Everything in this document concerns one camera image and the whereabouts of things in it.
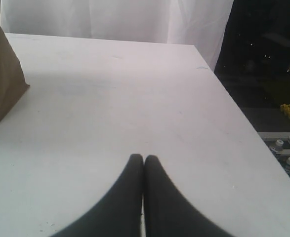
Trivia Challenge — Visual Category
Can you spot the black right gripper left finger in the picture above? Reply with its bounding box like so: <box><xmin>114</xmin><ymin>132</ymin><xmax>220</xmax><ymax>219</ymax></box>
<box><xmin>54</xmin><ymin>154</ymin><xmax>144</xmax><ymax>237</ymax></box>

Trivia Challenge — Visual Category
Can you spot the white backdrop curtain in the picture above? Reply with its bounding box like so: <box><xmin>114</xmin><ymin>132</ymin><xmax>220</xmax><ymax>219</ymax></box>
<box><xmin>0</xmin><ymin>0</ymin><xmax>233</xmax><ymax>69</ymax></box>

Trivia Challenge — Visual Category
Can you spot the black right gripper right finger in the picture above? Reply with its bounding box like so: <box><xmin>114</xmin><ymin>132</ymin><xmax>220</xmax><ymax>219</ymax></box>
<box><xmin>144</xmin><ymin>155</ymin><xmax>231</xmax><ymax>237</ymax></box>

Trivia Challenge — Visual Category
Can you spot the white shelf rail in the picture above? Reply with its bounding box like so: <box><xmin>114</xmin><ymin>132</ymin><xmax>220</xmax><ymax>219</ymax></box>
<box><xmin>258</xmin><ymin>132</ymin><xmax>290</xmax><ymax>141</ymax></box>

